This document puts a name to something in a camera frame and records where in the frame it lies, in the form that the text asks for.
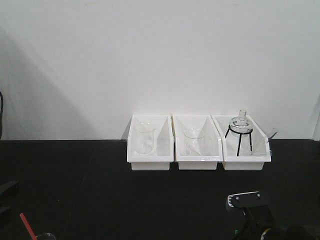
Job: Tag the glass beaker in left bin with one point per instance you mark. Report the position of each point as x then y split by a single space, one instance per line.
143 137

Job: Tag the red plastic spoon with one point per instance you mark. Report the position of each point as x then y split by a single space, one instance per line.
27 226

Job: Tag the round glass flask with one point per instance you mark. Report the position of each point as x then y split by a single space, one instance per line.
240 124

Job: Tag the clear glass test tube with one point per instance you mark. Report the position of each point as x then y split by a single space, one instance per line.
260 148

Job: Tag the left white storage bin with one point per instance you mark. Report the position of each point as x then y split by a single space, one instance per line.
163 153

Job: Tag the right white storage bin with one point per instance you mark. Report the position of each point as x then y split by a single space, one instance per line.
245 161

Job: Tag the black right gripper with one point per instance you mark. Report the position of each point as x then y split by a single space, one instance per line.
259 220

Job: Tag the black wire tripod stand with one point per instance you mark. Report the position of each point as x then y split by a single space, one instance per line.
238 142

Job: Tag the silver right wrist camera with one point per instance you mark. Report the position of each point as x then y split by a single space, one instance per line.
243 200

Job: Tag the white storage bin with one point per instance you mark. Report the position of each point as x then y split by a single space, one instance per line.
211 150
163 153
245 161

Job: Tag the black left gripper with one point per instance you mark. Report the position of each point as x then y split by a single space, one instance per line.
7 191

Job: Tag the glass beaker in bin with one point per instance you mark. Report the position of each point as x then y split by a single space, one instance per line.
143 137
193 141

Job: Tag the clear glass beaker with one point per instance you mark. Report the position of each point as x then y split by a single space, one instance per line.
45 236

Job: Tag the glass beaker in middle bin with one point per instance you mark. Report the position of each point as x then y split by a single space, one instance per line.
193 141

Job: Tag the middle white storage bin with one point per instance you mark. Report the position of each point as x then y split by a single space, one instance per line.
211 150

